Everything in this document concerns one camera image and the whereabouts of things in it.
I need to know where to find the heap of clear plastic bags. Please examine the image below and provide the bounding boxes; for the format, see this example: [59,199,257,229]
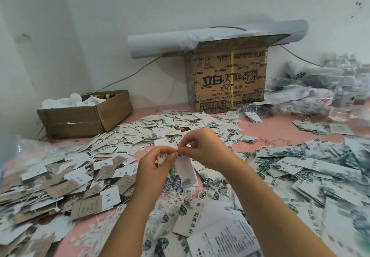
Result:
[265,52,370,123]

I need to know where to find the large printed cardboard box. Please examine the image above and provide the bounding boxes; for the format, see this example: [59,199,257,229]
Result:
[184,33,290,114]

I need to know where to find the white crumpled material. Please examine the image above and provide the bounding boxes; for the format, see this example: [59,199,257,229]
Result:
[41,93,107,110]

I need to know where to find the heap of small tags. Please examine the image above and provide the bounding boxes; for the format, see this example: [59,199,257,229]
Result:
[76,110,259,150]

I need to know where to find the black cable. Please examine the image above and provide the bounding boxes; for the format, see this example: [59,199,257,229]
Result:
[89,56,163,95]

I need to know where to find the person's right forearm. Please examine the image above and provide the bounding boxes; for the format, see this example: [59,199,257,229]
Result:
[227,161,336,257]

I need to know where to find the person's right hand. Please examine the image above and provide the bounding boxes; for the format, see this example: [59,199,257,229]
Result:
[177,127,249,174]

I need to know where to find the single white leaf print tag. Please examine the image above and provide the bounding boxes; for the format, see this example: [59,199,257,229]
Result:
[156,152,198,194]

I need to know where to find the pile of white strings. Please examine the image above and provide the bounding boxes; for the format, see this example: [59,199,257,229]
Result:
[75,193,194,257]

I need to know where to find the pile of brown white tags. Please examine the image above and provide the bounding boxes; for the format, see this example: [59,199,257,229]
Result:
[0,149,138,257]

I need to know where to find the person's left forearm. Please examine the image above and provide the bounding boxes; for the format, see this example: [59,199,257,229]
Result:
[99,196,160,257]

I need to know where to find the small open cardboard box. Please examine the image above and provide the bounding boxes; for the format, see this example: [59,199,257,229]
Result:
[37,90,134,139]

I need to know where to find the clear plastic bag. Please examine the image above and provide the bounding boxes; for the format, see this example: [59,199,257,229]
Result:
[14,138,61,163]

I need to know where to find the person's left hand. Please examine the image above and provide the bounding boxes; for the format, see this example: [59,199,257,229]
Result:
[132,145,179,205]

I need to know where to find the pile of green leaf tags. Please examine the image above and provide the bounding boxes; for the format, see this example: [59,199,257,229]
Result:
[139,137,370,257]

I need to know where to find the white roll in plastic wrap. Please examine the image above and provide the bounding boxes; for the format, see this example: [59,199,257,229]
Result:
[128,19,309,59]

